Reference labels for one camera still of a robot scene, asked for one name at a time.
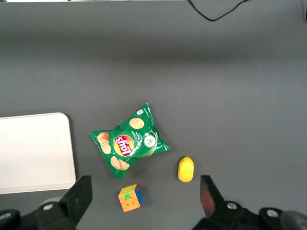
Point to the green Lay's chips bag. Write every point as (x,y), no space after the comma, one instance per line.
(127,146)

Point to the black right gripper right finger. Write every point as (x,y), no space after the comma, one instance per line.
(216,208)

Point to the beige plastic tray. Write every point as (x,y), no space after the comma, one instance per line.
(36,153)

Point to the orange Rubik's cube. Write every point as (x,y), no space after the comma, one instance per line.
(129,200)

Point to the yellow lemon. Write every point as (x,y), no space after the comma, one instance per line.
(185,169)

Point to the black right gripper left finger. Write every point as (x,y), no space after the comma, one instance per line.
(72,203)

